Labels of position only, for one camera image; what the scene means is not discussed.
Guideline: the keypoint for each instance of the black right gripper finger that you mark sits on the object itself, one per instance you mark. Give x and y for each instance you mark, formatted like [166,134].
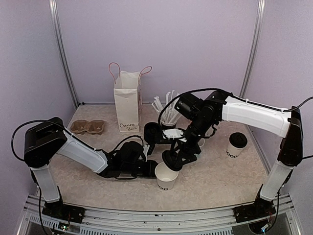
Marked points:
[174,149]
[183,160]

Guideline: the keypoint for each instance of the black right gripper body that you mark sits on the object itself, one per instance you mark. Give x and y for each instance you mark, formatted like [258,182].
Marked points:
[194,149]

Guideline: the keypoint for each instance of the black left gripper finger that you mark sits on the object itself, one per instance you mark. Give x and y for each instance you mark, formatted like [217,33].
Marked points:
[150,166]
[144,176]

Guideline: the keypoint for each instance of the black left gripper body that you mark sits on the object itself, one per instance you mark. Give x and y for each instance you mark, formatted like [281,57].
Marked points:
[131,169]

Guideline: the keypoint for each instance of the white paper cup GOOD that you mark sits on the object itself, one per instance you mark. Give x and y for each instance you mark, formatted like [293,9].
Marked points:
[233,151]

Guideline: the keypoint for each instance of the brown cardboard cup carrier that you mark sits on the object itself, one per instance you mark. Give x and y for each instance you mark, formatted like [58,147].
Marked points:
[94,127]

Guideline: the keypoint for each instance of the white paper takeout bag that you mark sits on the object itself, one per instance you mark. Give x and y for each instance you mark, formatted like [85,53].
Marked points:
[127,97]

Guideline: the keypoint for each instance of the single black cup lid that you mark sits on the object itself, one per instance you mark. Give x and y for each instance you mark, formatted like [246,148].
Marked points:
[172,160]

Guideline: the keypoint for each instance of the black coffee cup lid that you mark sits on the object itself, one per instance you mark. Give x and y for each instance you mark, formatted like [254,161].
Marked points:
[238,140]

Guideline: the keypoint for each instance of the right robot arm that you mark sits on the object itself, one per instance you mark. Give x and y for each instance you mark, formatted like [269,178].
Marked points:
[224,106]

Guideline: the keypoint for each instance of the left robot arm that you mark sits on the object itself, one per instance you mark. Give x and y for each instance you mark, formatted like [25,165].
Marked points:
[47,138]

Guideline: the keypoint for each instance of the black cup holding straws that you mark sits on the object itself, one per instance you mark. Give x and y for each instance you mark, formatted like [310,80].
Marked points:
[166,126]

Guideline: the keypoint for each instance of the stack of black lids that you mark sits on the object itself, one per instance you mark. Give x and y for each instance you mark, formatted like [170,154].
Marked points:
[152,133]

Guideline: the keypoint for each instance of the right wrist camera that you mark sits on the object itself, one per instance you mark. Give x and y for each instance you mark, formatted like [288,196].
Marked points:
[168,136]

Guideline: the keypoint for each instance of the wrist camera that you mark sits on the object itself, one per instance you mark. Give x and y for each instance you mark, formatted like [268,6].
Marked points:
[168,136]
[149,148]

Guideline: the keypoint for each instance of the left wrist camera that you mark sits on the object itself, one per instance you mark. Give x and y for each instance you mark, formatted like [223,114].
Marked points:
[149,148]

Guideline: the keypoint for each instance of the front aluminium frame rail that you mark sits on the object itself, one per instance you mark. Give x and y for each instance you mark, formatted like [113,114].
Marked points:
[216,221]

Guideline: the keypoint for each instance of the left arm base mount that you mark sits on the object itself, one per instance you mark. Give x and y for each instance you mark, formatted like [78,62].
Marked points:
[63,211]

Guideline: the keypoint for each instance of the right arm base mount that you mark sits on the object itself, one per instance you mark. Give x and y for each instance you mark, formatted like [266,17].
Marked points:
[258,209]

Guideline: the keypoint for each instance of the right aluminium corner post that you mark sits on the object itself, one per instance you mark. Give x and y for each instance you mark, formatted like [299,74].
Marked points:
[254,47]

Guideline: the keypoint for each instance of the aluminium corner post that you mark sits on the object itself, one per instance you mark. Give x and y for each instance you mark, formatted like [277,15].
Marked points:
[62,52]
[254,47]

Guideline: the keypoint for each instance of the left aluminium corner post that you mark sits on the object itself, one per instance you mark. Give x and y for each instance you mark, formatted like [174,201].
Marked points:
[62,52]

